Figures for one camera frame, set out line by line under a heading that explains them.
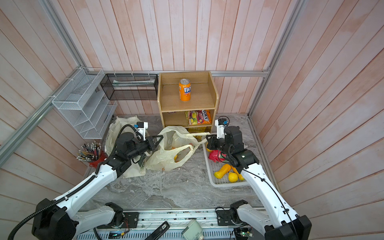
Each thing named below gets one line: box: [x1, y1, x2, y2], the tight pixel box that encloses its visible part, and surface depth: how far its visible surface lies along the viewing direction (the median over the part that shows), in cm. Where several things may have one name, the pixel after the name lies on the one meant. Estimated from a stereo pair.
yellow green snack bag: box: [184, 110, 198, 126], surface depth 94 cm
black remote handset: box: [144, 221, 170, 240], surface depth 70 cm
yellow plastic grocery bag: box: [145, 125, 211, 172], surface depth 75 cm
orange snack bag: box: [197, 109, 212, 125], surface depth 94 cm
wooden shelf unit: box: [157, 71, 219, 133], surface depth 89 cm
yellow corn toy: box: [213, 164, 232, 179], surface depth 87 cm
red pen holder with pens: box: [76, 141, 106, 168], surface depth 84 cm
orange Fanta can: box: [178, 78, 192, 102], surface depth 79 cm
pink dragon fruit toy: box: [208, 150, 230, 163], surface depth 90 cm
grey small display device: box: [182, 220, 204, 240], surface depth 68 cm
